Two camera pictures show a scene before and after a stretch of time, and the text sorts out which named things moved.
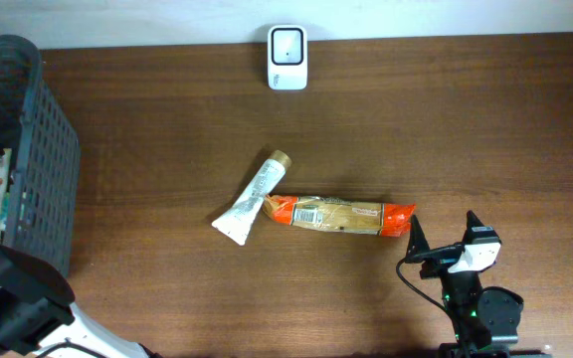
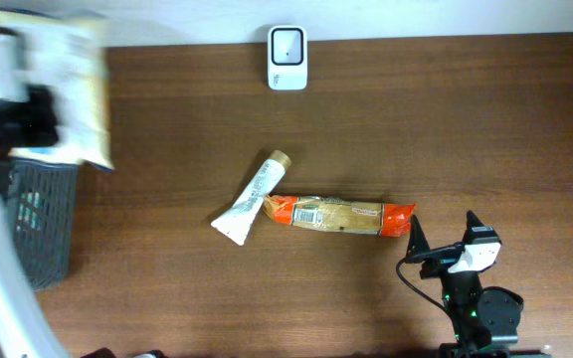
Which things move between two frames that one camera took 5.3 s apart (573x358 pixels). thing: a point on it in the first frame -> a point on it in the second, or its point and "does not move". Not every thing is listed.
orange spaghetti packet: x=361 y=217 does not move
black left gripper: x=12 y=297 -> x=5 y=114
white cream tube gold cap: x=237 y=223 does not move
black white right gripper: x=419 y=251 does not move
